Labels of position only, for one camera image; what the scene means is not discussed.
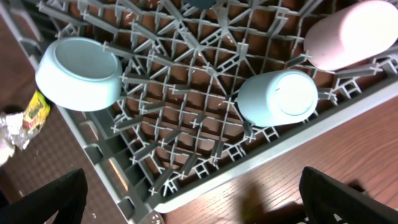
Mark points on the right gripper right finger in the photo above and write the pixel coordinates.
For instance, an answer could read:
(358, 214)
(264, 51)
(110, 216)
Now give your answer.
(324, 197)

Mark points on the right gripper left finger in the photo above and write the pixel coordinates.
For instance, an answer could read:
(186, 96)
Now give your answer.
(64, 197)

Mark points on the white tissue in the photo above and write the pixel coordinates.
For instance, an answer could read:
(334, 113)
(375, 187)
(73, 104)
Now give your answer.
(7, 151)

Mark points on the yellow green snack wrapper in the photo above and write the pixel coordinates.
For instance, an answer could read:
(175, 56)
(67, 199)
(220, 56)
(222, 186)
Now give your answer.
(36, 112)

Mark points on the light blue cup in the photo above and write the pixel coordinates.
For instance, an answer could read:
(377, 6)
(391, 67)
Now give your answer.
(277, 98)

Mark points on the light blue rice bowl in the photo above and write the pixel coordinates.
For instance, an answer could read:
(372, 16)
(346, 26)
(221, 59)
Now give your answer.
(76, 73)

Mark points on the pink small cup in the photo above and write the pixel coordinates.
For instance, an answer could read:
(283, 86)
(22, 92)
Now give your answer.
(351, 35)

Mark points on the blue plate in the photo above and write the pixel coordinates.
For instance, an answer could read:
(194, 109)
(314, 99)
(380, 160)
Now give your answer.
(201, 4)

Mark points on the grey dishwasher rack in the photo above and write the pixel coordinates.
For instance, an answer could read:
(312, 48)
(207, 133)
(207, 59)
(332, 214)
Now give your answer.
(176, 132)

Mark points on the brown serving tray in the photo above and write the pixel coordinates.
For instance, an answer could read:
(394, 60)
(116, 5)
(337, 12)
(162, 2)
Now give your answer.
(51, 154)

